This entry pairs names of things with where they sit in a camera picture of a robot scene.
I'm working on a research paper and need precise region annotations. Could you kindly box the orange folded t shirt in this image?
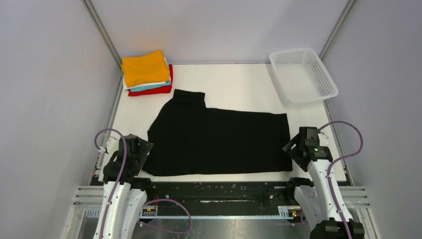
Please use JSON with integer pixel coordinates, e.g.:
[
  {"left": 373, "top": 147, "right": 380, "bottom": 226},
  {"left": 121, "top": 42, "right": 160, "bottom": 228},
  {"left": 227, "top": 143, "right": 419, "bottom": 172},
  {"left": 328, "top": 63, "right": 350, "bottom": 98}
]
[{"left": 121, "top": 50, "right": 171, "bottom": 89}]

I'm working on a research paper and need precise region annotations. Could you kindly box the white plastic basket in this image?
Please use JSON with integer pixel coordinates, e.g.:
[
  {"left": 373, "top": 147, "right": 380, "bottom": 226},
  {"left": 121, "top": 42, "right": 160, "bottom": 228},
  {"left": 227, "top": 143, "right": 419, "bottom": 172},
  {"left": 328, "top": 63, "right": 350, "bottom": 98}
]
[{"left": 269, "top": 48, "right": 338, "bottom": 104}]

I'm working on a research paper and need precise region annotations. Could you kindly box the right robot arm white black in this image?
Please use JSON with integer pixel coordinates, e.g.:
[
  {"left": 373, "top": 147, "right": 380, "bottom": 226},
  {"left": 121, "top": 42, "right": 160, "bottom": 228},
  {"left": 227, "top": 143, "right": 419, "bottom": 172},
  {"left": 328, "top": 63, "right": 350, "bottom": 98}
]
[{"left": 283, "top": 126, "right": 365, "bottom": 239}]

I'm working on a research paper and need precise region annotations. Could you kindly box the teal folded t shirt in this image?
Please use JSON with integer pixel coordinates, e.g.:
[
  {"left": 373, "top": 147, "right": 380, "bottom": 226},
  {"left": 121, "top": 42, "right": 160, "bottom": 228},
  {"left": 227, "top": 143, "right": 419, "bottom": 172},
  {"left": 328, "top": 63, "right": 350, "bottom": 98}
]
[{"left": 130, "top": 76, "right": 172, "bottom": 92}]

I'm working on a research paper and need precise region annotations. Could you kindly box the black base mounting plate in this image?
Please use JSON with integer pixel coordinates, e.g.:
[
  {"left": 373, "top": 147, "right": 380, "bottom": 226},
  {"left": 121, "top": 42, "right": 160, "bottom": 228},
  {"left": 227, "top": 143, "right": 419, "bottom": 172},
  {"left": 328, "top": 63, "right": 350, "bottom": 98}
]
[{"left": 135, "top": 177, "right": 314, "bottom": 216}]

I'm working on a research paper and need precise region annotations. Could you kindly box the left small electronics module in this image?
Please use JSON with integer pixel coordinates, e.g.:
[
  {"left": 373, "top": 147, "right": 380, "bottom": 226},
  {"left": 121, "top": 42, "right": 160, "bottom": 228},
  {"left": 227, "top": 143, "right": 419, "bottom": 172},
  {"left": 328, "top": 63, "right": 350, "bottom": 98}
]
[{"left": 141, "top": 207, "right": 157, "bottom": 217}]

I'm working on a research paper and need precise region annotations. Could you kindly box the right small electronics module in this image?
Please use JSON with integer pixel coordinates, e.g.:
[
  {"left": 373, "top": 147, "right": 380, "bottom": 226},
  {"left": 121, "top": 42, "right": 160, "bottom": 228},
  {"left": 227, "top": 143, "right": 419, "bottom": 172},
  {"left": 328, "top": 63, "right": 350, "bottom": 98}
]
[{"left": 289, "top": 209, "right": 306, "bottom": 219}]

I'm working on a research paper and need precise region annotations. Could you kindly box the white slotted cable duct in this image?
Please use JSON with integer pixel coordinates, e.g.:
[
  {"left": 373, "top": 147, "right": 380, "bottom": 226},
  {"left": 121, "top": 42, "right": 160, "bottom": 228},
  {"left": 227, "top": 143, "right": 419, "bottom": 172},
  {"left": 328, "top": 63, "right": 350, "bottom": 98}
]
[{"left": 85, "top": 207, "right": 300, "bottom": 220}]

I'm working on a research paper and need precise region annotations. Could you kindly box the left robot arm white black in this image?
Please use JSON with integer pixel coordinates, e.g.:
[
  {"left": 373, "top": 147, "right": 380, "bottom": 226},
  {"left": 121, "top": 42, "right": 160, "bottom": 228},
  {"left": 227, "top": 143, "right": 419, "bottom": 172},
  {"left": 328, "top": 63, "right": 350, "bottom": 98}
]
[{"left": 93, "top": 134, "right": 154, "bottom": 239}]

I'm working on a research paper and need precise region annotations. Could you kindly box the white folded t shirt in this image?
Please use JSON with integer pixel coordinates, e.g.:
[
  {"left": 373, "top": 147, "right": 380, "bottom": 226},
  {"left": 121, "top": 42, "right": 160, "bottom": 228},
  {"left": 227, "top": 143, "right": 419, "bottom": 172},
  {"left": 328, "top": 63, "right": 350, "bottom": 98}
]
[{"left": 122, "top": 57, "right": 172, "bottom": 90}]

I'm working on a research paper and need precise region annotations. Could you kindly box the small electronics module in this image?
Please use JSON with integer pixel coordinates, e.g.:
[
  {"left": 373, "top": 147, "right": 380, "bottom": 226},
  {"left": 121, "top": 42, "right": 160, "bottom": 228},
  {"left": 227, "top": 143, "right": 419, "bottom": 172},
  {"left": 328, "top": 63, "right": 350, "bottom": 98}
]
[
  {"left": 141, "top": 207, "right": 157, "bottom": 217},
  {"left": 289, "top": 209, "right": 306, "bottom": 219}
]

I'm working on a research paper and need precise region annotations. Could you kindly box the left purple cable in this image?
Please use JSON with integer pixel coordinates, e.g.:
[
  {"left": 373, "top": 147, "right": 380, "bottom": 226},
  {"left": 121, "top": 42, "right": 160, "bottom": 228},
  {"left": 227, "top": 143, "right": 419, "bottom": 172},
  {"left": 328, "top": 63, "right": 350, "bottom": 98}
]
[{"left": 94, "top": 128, "right": 193, "bottom": 239}]

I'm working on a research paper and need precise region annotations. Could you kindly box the red folded t shirt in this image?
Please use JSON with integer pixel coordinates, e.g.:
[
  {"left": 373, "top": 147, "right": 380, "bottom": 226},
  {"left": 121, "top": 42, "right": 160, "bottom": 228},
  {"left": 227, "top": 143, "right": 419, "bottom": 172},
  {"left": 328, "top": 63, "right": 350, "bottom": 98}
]
[{"left": 128, "top": 64, "right": 173, "bottom": 97}]

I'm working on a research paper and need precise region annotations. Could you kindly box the black t shirt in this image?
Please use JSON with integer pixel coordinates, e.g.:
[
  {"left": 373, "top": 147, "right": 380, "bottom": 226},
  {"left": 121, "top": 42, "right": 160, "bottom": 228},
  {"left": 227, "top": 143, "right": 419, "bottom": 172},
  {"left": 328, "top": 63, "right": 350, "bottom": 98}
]
[{"left": 143, "top": 90, "right": 293, "bottom": 177}]

